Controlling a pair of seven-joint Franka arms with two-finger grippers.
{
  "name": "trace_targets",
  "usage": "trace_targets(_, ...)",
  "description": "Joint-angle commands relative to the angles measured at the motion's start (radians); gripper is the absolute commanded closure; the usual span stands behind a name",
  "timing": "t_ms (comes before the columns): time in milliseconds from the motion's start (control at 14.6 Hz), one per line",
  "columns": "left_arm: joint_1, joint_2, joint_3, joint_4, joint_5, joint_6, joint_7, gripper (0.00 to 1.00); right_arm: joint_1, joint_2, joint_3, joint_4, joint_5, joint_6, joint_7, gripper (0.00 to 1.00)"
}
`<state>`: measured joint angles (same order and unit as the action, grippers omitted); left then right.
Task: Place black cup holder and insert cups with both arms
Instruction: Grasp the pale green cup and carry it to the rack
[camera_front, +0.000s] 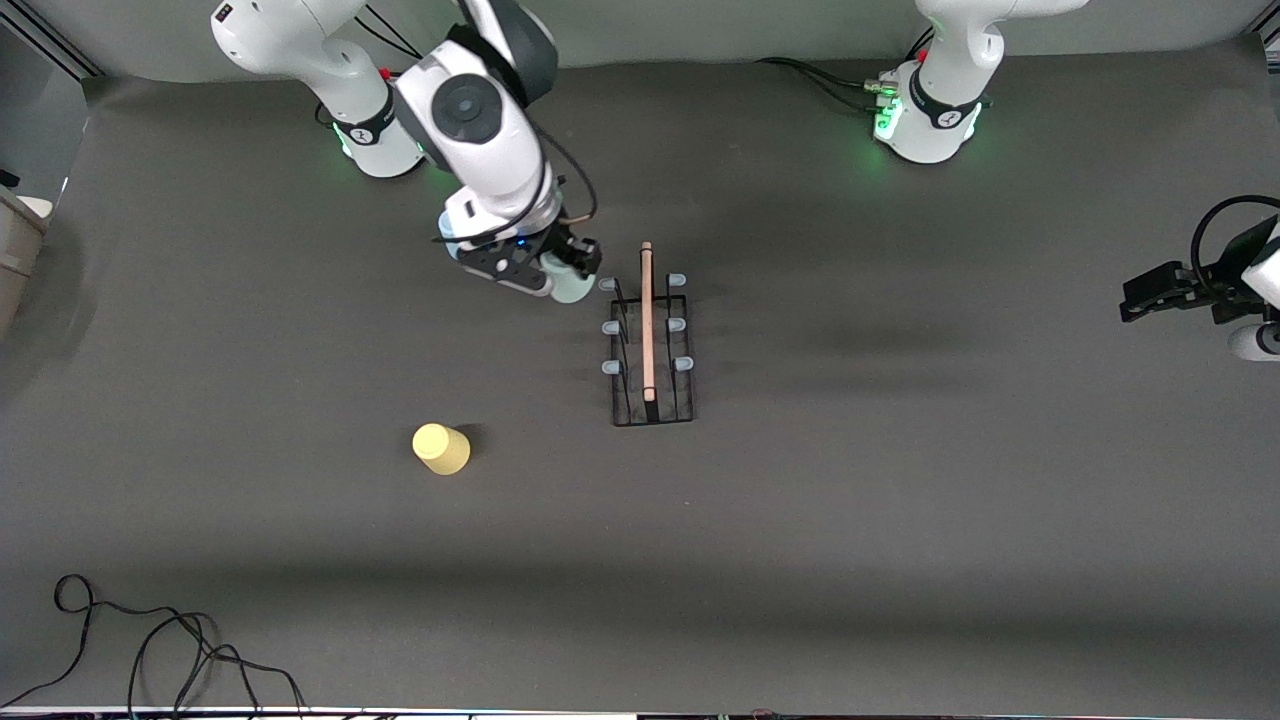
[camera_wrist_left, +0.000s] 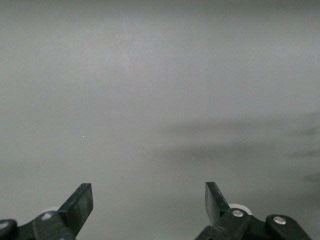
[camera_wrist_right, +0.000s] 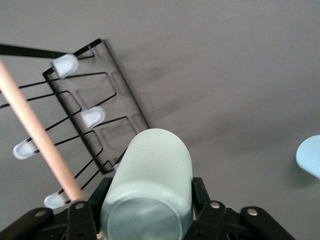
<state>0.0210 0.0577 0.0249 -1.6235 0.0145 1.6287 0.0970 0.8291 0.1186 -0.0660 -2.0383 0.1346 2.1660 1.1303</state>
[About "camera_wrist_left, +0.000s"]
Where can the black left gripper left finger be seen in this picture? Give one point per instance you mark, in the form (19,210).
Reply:
(77,207)

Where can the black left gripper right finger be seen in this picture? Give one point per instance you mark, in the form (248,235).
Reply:
(215,207)

